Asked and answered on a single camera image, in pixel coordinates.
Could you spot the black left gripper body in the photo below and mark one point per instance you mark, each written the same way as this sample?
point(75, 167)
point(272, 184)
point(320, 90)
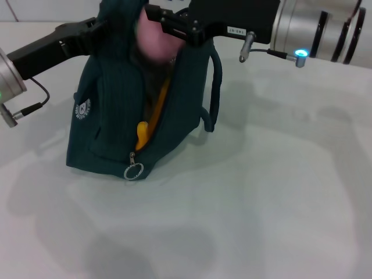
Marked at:
point(49, 49)

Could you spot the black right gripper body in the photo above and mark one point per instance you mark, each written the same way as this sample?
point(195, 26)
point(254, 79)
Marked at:
point(238, 17)

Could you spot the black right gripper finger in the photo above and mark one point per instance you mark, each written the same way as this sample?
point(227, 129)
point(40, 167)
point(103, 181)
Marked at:
point(171, 21)

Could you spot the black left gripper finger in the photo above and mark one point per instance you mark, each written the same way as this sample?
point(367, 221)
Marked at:
point(97, 35)

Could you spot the pink toy peach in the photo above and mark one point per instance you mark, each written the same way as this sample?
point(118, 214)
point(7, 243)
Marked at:
point(157, 37)

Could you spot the dark teal fabric bag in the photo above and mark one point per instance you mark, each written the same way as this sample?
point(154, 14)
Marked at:
point(107, 101)

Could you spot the yellow banana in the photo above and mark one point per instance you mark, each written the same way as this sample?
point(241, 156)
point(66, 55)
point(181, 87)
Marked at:
point(154, 119)

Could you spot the small clear cylindrical plug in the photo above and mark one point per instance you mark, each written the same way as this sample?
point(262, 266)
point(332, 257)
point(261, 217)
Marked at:
point(247, 46)

